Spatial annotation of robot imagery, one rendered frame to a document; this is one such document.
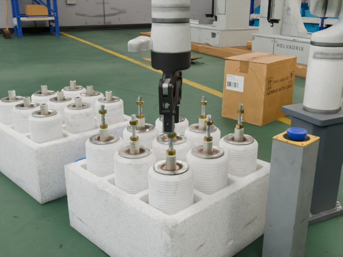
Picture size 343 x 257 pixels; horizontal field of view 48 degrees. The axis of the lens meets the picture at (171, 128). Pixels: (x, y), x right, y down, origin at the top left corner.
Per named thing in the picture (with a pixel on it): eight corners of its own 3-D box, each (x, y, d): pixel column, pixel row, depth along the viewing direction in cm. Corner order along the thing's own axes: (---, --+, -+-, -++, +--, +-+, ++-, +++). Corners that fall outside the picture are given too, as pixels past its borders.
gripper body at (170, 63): (188, 50, 67) (187, 101, 71) (193, 44, 75) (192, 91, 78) (146, 49, 69) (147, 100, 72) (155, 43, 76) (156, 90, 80)
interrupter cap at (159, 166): (155, 160, 84) (155, 157, 84) (190, 161, 84) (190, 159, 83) (150, 176, 77) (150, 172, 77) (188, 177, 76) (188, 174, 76)
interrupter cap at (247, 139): (259, 145, 93) (259, 142, 93) (229, 147, 92) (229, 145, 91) (246, 134, 100) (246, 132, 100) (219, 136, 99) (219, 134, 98)
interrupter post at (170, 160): (166, 165, 82) (165, 151, 81) (177, 166, 81) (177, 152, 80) (164, 171, 79) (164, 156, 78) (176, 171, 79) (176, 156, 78)
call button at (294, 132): (292, 134, 82) (293, 125, 81) (310, 139, 79) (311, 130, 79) (282, 139, 79) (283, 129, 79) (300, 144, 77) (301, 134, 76)
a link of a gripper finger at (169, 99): (158, 81, 69) (160, 110, 72) (156, 86, 67) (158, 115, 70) (173, 82, 68) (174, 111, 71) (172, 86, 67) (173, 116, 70)
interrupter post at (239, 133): (244, 142, 95) (245, 129, 94) (236, 143, 94) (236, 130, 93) (241, 138, 97) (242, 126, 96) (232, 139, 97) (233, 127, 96)
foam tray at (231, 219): (172, 180, 130) (172, 129, 124) (273, 226, 104) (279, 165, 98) (69, 225, 104) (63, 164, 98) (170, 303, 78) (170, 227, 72)
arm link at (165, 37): (138, 46, 78) (137, 14, 76) (193, 47, 76) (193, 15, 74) (125, 53, 69) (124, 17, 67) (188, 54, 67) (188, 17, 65)
